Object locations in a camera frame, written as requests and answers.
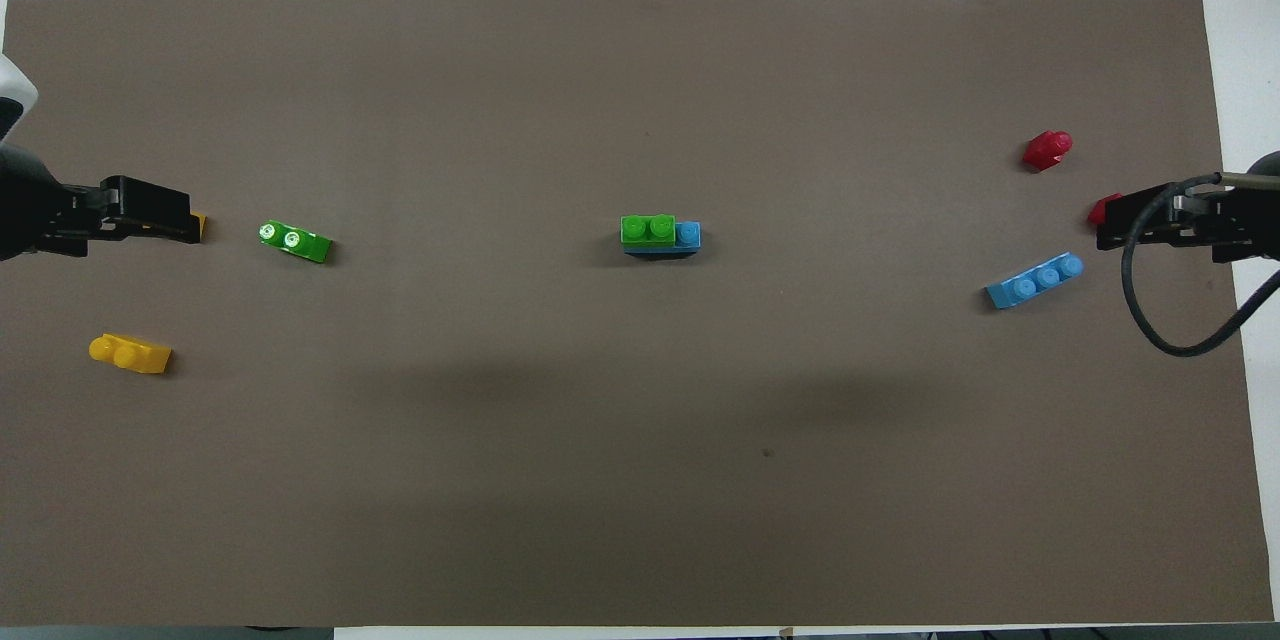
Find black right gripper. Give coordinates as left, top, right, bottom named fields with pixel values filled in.
left=1096, top=182, right=1251, bottom=264

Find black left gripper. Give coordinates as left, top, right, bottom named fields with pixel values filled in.
left=40, top=176, right=202, bottom=256

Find blue three-stud block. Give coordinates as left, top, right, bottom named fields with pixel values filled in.
left=623, top=220, right=703, bottom=262
left=985, top=252, right=1085, bottom=311

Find green two-stud block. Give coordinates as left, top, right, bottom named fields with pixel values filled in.
left=620, top=213, right=678, bottom=249
left=258, top=220, right=333, bottom=265

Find brown table mat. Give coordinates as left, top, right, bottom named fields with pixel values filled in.
left=0, top=0, right=1276, bottom=629

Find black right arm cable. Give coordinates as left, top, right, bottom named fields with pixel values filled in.
left=1120, top=172, right=1280, bottom=358

